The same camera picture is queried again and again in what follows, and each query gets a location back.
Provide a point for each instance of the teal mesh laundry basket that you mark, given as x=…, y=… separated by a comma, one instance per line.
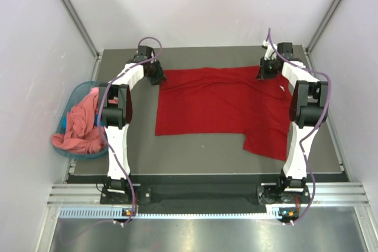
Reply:
x=77, y=95

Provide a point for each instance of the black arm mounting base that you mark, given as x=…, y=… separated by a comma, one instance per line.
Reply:
x=230, y=193

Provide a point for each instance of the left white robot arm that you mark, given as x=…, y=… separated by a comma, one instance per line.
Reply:
x=115, y=106

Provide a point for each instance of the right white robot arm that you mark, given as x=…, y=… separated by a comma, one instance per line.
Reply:
x=307, y=111

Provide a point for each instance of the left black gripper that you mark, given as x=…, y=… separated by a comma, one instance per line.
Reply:
x=156, y=79

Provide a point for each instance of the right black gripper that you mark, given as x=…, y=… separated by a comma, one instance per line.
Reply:
x=261, y=75

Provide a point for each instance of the pink t shirt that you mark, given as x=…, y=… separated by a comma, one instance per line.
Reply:
x=81, y=135

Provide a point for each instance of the slotted cable duct rail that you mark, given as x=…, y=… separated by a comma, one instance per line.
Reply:
x=121, y=213

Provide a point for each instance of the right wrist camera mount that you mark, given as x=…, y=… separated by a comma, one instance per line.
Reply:
x=270, y=50

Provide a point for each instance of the red t shirt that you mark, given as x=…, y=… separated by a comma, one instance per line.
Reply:
x=227, y=100

